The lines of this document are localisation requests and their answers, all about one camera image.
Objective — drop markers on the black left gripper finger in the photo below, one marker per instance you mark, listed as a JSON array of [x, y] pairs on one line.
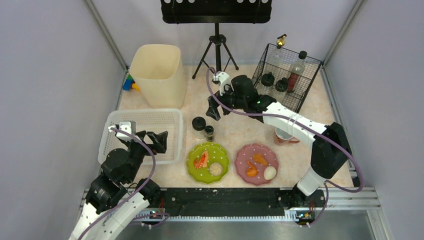
[[159, 142], [141, 134]]

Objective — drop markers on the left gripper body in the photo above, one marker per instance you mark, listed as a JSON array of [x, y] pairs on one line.
[[142, 141]]

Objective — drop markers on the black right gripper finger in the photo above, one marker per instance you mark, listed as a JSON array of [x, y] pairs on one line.
[[212, 110], [227, 107]]

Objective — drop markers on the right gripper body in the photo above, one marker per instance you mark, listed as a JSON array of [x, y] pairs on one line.
[[224, 100]]

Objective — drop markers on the black-lid jar white beads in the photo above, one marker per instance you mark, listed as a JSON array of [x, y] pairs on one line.
[[198, 125]]

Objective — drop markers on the black-lid clear jar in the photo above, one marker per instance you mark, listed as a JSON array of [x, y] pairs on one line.
[[267, 79]]

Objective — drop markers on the shiny black-lid spice jar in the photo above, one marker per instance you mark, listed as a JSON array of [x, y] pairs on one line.
[[282, 85]]

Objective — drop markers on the tall sauce bottle black cap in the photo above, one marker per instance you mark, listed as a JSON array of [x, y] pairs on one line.
[[297, 69]]

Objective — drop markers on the glass bottle gold stopper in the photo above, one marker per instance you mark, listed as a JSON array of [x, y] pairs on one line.
[[277, 53]]

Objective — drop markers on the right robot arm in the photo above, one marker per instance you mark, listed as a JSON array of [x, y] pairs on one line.
[[329, 145]]

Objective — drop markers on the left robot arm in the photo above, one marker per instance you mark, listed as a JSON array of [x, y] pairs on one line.
[[108, 206]]

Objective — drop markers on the small pepper shaker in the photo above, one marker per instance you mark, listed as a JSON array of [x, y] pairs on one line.
[[209, 133]]

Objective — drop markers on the green polka dot plate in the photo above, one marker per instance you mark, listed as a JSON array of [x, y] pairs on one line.
[[208, 162]]

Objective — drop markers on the pink polka dot plate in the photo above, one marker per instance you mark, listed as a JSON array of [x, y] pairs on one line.
[[245, 154]]

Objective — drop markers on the toy shrimp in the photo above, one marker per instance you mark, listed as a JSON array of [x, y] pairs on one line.
[[202, 161]]

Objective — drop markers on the colourful toy blocks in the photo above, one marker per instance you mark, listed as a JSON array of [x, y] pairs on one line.
[[129, 84]]

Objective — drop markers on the pink ceramic mug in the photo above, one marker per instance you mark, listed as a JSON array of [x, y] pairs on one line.
[[281, 138]]

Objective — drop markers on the toy fried chicken piece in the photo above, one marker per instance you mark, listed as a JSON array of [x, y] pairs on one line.
[[258, 158]]

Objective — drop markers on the toy dumpling bun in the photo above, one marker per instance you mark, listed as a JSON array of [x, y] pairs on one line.
[[216, 169]]

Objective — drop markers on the cream plastic waste bin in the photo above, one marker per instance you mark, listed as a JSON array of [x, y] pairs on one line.
[[158, 71]]

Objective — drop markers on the toy white egg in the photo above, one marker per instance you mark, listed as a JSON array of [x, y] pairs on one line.
[[269, 173]]

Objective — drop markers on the black tripod music stand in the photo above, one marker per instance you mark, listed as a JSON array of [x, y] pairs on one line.
[[216, 12]]

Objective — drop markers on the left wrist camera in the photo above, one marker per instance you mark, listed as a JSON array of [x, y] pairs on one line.
[[125, 126]]

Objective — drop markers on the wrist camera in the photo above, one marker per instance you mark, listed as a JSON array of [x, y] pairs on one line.
[[223, 80], [125, 126]]

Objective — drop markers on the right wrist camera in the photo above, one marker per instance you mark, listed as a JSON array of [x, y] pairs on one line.
[[223, 80]]

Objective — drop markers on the black wire basket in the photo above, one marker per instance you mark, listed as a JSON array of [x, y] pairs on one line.
[[294, 101]]

